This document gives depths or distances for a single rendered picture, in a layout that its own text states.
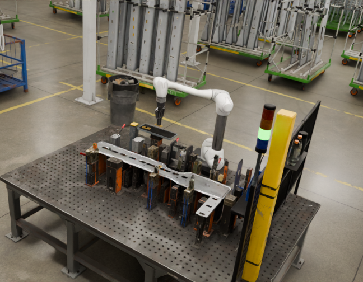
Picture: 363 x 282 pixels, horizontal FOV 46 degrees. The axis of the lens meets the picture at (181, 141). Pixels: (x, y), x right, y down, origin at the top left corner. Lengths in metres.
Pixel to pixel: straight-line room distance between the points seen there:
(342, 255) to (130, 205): 2.36
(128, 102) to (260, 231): 4.14
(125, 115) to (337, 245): 3.62
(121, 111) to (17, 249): 3.01
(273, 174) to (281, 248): 1.03
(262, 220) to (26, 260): 2.38
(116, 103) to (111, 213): 3.22
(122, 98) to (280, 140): 4.29
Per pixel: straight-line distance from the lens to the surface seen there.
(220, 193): 3.57
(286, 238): 3.77
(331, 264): 4.82
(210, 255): 3.42
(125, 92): 6.59
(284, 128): 2.61
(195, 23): 10.16
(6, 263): 4.42
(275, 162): 2.72
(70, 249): 4.05
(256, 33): 11.24
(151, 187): 3.67
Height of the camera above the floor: 2.93
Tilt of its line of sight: 26 degrees down
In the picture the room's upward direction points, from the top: 6 degrees clockwise
